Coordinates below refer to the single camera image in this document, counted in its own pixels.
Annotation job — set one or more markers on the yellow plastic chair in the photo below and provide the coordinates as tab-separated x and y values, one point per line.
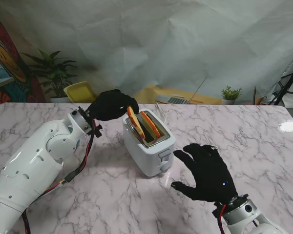
78	92

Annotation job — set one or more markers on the colourful smiley mural panel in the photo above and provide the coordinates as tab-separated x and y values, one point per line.
5	56

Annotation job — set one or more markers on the yellow wooden desk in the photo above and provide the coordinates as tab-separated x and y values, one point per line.
146	93

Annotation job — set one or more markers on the small green potted plant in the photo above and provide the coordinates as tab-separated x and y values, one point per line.
230	93

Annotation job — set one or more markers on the yellow toast slice orange crust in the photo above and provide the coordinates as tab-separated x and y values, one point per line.
135	120
152	124

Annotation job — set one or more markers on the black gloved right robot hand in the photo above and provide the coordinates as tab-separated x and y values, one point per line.
210	175

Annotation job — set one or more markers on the black light stand tripod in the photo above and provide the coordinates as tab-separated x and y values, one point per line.
286	89

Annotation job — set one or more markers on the large green potted plant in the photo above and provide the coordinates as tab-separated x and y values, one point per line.
55	70

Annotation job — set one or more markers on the thin dark laptop screen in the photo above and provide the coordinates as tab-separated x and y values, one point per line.
255	96

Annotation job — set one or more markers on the white crumpled backdrop sheet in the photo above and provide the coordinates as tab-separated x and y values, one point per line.
161	36

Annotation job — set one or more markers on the white two-slot toaster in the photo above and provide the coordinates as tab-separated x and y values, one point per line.
136	158

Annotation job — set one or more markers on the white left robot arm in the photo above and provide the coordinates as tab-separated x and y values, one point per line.
27	165

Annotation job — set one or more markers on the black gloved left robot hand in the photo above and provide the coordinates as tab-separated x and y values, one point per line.
110	106

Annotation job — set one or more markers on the open silver laptop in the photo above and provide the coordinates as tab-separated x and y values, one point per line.
175	99

